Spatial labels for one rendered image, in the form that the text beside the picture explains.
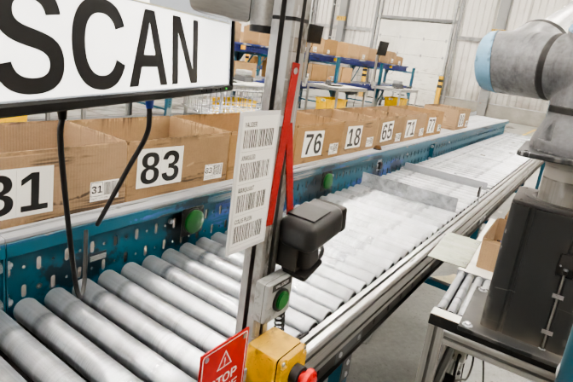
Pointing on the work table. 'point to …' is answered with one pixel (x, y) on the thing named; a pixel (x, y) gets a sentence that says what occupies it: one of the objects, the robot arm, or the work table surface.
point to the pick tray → (487, 257)
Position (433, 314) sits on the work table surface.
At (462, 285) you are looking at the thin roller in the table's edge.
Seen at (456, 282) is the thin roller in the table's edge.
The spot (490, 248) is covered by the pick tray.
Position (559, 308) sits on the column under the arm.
